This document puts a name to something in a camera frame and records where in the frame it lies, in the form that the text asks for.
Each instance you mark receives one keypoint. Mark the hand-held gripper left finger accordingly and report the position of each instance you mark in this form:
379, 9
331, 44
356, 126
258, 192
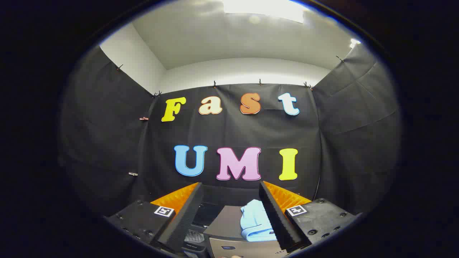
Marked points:
186, 215

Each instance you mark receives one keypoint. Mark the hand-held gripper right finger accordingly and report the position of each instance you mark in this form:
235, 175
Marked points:
274, 215

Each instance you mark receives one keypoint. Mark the small top-loading washing machine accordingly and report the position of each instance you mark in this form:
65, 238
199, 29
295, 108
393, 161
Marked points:
206, 215

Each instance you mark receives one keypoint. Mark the light blue garment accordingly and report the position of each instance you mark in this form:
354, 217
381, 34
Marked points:
252, 218

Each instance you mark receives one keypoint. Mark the grey and black box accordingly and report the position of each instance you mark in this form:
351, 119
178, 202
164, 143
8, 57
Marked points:
226, 222

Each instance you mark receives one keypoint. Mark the black backdrop cloth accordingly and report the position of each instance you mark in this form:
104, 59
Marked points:
233, 132

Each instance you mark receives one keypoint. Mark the ceiling light panel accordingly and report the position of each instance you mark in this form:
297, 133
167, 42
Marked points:
265, 9
354, 42

